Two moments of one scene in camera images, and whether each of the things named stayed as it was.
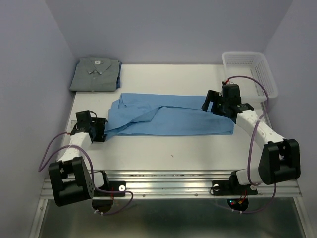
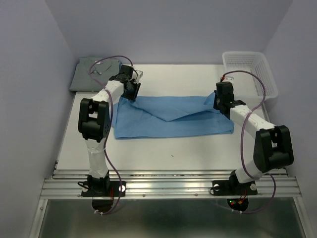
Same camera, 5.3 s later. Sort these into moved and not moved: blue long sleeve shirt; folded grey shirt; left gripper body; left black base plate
Moved: left gripper body
Not moved: folded grey shirt; left black base plate; blue long sleeve shirt
